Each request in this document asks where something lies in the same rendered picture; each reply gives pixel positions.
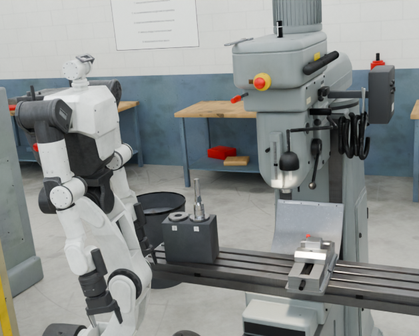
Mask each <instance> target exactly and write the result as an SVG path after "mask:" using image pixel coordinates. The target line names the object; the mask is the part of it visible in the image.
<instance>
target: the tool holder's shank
mask: <svg viewBox="0 0 419 336"><path fill-rule="evenodd" d="M194 187H195V202H196V204H201V201H202V199H201V192H200V184H199V178H195V179H194Z"/></svg>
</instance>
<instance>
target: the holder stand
mask: <svg viewBox="0 0 419 336"><path fill-rule="evenodd" d="M162 228H163V240H164V246H165V258H166V261H174V262H186V263H210V264H213V262H214V260H215V259H216V257H217V255H218V254H219V244H218V229H217V220H216V215H212V214H208V213H205V216H204V217H202V218H196V217H195V215H194V214H188V213H185V212H175V213H170V215H169V216H168V217H167V218H166V219H165V220H164V221H163V222H162Z"/></svg>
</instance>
